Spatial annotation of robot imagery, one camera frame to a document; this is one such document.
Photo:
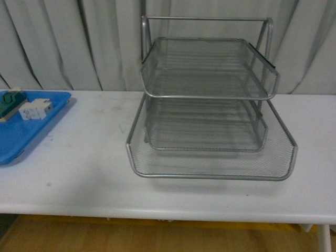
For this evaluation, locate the silver mesh rack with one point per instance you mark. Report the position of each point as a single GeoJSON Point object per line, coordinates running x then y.
{"type": "Point", "coordinates": [206, 112]}

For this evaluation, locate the white pleated curtain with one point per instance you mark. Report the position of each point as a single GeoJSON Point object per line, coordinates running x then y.
{"type": "Point", "coordinates": [95, 45]}

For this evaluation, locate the white circuit breaker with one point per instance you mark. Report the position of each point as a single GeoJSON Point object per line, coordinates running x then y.
{"type": "Point", "coordinates": [36, 110]}

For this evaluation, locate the blue plastic tray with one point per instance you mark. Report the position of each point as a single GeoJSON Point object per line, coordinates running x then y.
{"type": "Point", "coordinates": [16, 133]}

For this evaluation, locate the green terminal block module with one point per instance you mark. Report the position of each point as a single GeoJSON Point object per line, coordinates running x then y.
{"type": "Point", "coordinates": [11, 101]}

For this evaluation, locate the white table leg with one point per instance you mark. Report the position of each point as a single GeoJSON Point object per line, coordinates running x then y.
{"type": "Point", "coordinates": [324, 240]}

